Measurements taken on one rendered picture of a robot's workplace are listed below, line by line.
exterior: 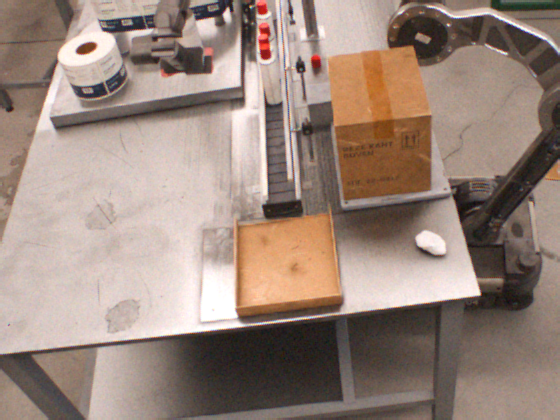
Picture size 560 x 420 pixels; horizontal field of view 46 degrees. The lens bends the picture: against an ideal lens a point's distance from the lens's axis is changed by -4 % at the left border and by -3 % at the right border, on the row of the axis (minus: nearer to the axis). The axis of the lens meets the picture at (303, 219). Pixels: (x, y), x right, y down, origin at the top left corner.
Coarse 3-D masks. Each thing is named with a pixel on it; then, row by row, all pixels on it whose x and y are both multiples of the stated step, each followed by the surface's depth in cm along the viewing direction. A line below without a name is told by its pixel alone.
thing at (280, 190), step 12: (276, 24) 243; (276, 36) 238; (276, 108) 211; (288, 108) 210; (276, 120) 207; (276, 132) 203; (276, 144) 200; (276, 156) 196; (276, 168) 193; (276, 180) 190; (276, 192) 187; (288, 192) 186
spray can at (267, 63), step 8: (264, 48) 198; (264, 56) 199; (272, 56) 201; (264, 64) 200; (272, 64) 201; (264, 72) 203; (272, 72) 203; (264, 80) 205; (272, 80) 205; (272, 88) 207; (280, 88) 209; (272, 96) 209; (280, 96) 210; (272, 104) 212
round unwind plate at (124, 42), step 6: (90, 24) 260; (96, 24) 259; (84, 30) 258; (90, 30) 257; (96, 30) 256; (138, 30) 252; (144, 30) 251; (150, 30) 250; (126, 36) 250; (132, 36) 249; (120, 42) 248; (126, 42) 247; (120, 48) 245; (126, 48) 244
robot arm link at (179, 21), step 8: (168, 0) 158; (176, 0) 158; (184, 0) 159; (160, 8) 159; (168, 8) 158; (176, 8) 158; (184, 8) 161; (176, 16) 158; (184, 16) 163; (176, 24) 160; (184, 24) 164; (176, 32) 164
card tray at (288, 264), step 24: (312, 216) 185; (240, 240) 183; (264, 240) 182; (288, 240) 181; (312, 240) 179; (240, 264) 177; (264, 264) 176; (288, 264) 175; (312, 264) 174; (336, 264) 169; (240, 288) 172; (264, 288) 171; (288, 288) 170; (312, 288) 169; (336, 288) 168; (240, 312) 165; (264, 312) 166
